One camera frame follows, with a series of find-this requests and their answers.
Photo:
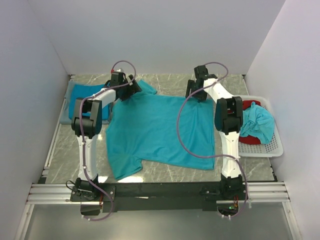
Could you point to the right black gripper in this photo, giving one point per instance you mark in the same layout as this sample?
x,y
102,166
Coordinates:
x,y
191,84

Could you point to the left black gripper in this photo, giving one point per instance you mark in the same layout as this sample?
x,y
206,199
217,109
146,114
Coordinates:
x,y
134,88

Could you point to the teal t shirt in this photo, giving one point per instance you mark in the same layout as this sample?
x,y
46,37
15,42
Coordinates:
x,y
160,128

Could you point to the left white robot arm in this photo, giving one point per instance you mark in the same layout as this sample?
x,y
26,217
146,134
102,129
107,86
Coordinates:
x,y
87,125

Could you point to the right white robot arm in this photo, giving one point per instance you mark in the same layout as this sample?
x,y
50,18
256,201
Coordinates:
x,y
228,121

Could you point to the light blue t shirt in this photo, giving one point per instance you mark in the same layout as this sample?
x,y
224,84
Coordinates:
x,y
266,124

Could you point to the folded grey t shirt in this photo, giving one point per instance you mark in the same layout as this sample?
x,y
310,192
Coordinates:
x,y
74,91

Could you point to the red t shirt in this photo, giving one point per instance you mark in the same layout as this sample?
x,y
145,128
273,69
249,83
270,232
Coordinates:
x,y
248,133

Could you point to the white plastic basket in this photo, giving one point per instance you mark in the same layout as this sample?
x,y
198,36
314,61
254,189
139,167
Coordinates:
x,y
272,149

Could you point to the black base beam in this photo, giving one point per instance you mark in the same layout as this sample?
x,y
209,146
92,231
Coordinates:
x,y
143,196

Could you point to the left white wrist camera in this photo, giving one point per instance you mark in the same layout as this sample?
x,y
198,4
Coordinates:
x,y
120,70

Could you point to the aluminium frame rail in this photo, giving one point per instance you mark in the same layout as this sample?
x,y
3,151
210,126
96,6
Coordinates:
x,y
50,215

